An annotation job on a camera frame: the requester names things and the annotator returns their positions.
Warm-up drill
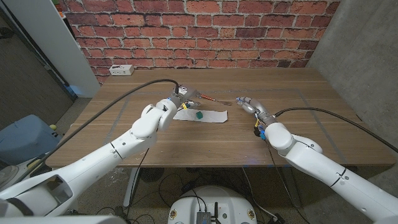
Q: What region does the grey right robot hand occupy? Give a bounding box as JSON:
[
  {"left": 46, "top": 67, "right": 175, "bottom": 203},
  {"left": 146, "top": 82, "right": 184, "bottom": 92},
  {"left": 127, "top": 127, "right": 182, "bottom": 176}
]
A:
[{"left": 235, "top": 96, "right": 278, "bottom": 127}]

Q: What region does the blue grey bin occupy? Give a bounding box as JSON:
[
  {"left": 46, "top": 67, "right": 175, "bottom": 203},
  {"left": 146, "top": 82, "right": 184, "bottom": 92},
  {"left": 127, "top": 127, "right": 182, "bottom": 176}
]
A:
[{"left": 0, "top": 114, "right": 63, "bottom": 166}]

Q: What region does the white power strip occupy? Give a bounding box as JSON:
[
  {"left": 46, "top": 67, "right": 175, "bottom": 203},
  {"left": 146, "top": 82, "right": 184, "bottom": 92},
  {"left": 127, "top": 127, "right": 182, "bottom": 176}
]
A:
[{"left": 109, "top": 64, "right": 135, "bottom": 77}]

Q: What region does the grey table leg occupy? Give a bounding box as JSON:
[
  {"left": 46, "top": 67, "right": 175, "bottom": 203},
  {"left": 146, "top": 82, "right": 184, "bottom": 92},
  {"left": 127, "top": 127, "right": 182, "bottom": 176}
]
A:
[{"left": 281, "top": 166, "right": 302, "bottom": 208}]

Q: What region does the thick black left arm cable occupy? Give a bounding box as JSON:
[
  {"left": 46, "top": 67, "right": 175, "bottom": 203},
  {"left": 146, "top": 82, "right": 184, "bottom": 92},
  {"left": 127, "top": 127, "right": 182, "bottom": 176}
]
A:
[{"left": 18, "top": 78, "right": 180, "bottom": 183}]

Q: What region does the black round floor object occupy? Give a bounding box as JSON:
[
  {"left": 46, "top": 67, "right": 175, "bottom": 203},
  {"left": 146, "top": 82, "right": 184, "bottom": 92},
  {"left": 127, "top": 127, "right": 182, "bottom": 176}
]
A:
[{"left": 139, "top": 167, "right": 165, "bottom": 183}]

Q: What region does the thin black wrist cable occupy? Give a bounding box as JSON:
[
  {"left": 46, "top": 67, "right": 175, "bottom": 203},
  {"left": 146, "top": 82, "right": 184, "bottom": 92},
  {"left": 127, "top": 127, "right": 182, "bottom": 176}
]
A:
[
  {"left": 126, "top": 147, "right": 150, "bottom": 216},
  {"left": 263, "top": 139, "right": 293, "bottom": 200}
]

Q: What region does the white table leg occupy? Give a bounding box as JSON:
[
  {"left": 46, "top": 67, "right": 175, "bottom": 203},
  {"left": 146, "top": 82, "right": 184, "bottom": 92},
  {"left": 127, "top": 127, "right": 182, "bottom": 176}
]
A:
[{"left": 123, "top": 167, "right": 141, "bottom": 207}]

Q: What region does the white partition panel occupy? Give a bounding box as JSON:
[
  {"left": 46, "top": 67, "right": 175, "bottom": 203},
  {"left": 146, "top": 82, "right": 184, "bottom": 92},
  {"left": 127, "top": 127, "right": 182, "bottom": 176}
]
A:
[{"left": 2, "top": 0, "right": 101, "bottom": 98}]

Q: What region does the thin black left wrist cable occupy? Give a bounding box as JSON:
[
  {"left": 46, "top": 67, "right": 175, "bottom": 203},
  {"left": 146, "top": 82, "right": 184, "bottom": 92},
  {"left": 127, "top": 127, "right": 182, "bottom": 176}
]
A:
[{"left": 126, "top": 147, "right": 150, "bottom": 216}]

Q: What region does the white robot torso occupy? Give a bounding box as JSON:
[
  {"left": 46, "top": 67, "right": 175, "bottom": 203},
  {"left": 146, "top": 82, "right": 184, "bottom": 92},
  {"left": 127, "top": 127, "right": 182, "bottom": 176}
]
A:
[{"left": 167, "top": 185, "right": 258, "bottom": 224}]

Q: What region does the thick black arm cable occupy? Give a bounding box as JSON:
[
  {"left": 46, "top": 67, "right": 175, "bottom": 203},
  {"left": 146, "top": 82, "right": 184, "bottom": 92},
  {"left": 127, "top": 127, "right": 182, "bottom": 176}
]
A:
[
  {"left": 273, "top": 107, "right": 398, "bottom": 154},
  {"left": 18, "top": 78, "right": 180, "bottom": 183}
]

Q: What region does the black and yellow floor object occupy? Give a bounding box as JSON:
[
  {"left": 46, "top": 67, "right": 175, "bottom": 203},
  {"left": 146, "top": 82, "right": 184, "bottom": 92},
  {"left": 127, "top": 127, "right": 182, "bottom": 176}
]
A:
[{"left": 26, "top": 155, "right": 52, "bottom": 177}]

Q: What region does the grey electronics box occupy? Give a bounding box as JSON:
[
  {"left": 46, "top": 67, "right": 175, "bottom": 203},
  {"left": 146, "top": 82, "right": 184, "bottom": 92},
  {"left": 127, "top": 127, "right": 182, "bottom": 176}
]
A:
[{"left": 196, "top": 211, "right": 212, "bottom": 224}]

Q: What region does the red brick printed backdrop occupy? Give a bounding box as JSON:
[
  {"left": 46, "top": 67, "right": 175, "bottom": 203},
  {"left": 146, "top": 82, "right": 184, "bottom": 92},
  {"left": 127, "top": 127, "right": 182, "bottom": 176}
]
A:
[{"left": 58, "top": 0, "right": 341, "bottom": 85}]

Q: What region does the white cloth strip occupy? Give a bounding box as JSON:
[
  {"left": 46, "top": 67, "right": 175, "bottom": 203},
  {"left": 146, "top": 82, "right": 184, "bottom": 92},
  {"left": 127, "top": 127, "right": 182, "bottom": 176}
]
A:
[{"left": 173, "top": 108, "right": 228, "bottom": 124}]

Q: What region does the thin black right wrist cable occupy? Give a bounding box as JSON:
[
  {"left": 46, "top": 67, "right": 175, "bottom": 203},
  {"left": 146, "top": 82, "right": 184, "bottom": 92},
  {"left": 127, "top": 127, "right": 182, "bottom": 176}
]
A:
[{"left": 263, "top": 139, "right": 293, "bottom": 200}]

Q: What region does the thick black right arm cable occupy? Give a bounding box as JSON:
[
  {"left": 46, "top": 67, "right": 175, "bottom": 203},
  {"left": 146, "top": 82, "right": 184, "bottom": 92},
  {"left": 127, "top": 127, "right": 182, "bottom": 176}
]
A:
[{"left": 273, "top": 107, "right": 398, "bottom": 154}]

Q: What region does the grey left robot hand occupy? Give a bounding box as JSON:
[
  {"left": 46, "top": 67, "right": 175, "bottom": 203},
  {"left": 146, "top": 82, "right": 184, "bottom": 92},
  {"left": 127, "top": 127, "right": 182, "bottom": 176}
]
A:
[{"left": 169, "top": 85, "right": 203, "bottom": 110}]

